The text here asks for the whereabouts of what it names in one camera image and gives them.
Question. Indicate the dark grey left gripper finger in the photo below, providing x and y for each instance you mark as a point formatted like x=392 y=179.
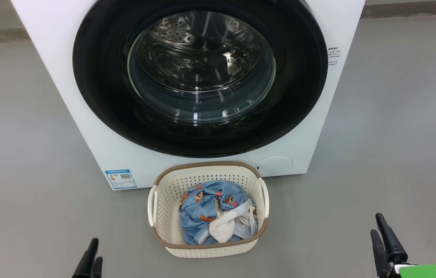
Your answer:
x=98 y=270
x=87 y=266

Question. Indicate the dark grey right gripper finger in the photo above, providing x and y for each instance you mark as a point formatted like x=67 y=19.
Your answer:
x=379 y=258
x=393 y=247

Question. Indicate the blue cartoon print garment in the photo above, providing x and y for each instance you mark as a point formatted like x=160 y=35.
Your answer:
x=196 y=216

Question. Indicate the dark washing machine door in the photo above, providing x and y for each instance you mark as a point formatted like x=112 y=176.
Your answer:
x=98 y=85

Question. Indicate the white front-load washing machine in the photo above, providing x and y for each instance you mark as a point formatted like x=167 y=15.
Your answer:
x=67 y=96

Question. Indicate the cream perforated basket brown rim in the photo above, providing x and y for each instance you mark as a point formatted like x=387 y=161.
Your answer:
x=164 y=200

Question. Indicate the white garment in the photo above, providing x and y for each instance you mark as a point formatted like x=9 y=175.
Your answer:
x=222 y=229

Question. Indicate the blue energy label sticker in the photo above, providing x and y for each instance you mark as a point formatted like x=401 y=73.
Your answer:
x=120 y=179

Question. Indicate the stainless steel washing machine drum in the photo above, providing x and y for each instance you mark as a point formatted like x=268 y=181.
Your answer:
x=187 y=50

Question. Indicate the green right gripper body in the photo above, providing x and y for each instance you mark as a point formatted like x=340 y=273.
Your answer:
x=422 y=272

